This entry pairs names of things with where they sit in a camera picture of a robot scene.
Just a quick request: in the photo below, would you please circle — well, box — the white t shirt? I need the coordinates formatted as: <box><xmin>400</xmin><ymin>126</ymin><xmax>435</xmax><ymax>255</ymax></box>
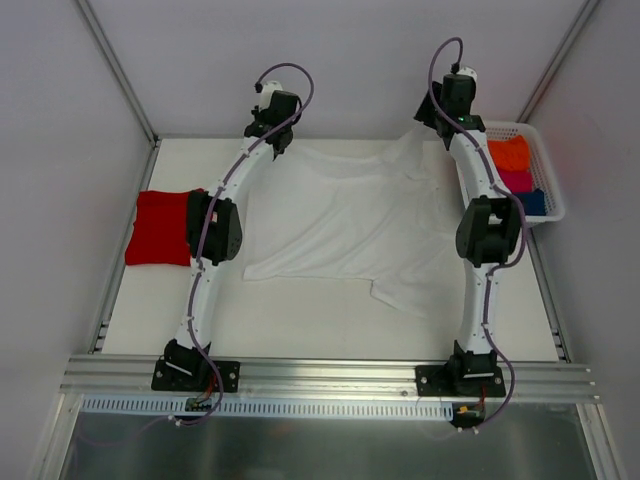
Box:
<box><xmin>243</xmin><ymin>129</ymin><xmax>465</xmax><ymax>319</ymax></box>

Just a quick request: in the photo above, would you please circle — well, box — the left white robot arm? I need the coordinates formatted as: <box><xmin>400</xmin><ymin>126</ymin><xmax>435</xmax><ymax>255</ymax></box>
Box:
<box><xmin>152</xmin><ymin>81</ymin><xmax>302</xmax><ymax>391</ymax></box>

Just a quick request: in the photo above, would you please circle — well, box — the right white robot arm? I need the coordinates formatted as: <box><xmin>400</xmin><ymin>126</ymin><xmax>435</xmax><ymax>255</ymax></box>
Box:
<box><xmin>415</xmin><ymin>73</ymin><xmax>524</xmax><ymax>398</ymax></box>

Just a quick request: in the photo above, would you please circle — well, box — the orange t shirt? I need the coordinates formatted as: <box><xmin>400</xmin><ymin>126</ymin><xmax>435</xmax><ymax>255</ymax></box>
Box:
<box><xmin>488</xmin><ymin>135</ymin><xmax>530</xmax><ymax>172</ymax></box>

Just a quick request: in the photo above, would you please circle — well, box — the pink t shirt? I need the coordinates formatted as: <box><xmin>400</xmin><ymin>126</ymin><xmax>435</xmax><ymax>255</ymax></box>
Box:
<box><xmin>498</xmin><ymin>170</ymin><xmax>534</xmax><ymax>194</ymax></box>

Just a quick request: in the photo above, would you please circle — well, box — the white plastic basket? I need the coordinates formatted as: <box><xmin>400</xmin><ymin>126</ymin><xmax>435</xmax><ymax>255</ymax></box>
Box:
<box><xmin>454</xmin><ymin>120</ymin><xmax>566</xmax><ymax>229</ymax></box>

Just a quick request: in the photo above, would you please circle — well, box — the blue t shirt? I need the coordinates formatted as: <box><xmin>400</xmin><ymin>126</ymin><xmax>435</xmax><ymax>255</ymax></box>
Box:
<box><xmin>515</xmin><ymin>188</ymin><xmax>547</xmax><ymax>217</ymax></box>

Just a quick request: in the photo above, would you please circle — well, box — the folded red t shirt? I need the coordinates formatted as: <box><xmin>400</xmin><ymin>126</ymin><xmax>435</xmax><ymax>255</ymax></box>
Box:
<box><xmin>125</xmin><ymin>190</ymin><xmax>191</xmax><ymax>267</ymax></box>

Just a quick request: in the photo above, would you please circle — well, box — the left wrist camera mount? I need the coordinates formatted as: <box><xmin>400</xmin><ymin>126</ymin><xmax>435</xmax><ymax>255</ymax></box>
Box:
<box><xmin>254</xmin><ymin>81</ymin><xmax>282</xmax><ymax>112</ymax></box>

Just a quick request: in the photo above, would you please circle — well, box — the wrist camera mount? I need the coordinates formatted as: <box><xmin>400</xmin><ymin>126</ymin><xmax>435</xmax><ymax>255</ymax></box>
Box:
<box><xmin>254</xmin><ymin>81</ymin><xmax>282</xmax><ymax>112</ymax></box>
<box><xmin>451</xmin><ymin>63</ymin><xmax>478</xmax><ymax>82</ymax></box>

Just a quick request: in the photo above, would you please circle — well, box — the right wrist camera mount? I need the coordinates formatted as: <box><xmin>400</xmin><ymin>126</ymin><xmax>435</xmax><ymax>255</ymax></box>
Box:
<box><xmin>451</xmin><ymin>63</ymin><xmax>478</xmax><ymax>82</ymax></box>

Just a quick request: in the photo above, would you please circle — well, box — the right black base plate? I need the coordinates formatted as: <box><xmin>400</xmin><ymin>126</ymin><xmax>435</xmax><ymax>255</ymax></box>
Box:
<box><xmin>415</xmin><ymin>365</ymin><xmax>506</xmax><ymax>398</ymax></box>

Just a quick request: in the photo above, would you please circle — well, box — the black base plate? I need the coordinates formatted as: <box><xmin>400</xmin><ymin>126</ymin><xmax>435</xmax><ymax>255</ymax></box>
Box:
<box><xmin>151</xmin><ymin>353</ymin><xmax>241</xmax><ymax>393</ymax></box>
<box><xmin>415</xmin><ymin>365</ymin><xmax>506</xmax><ymax>398</ymax></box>

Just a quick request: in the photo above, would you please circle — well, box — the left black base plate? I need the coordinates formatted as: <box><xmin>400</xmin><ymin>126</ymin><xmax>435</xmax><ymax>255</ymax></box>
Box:
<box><xmin>151</xmin><ymin>353</ymin><xmax>241</xmax><ymax>393</ymax></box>

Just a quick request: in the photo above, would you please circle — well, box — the aluminium mounting rail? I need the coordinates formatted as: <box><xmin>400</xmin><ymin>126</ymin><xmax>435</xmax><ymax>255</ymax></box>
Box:
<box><xmin>60</xmin><ymin>354</ymin><xmax>602</xmax><ymax>404</ymax></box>

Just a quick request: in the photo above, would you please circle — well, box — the white slotted cable duct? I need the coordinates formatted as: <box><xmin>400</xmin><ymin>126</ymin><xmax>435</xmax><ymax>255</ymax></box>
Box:
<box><xmin>81</xmin><ymin>394</ymin><xmax>454</xmax><ymax>422</ymax></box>

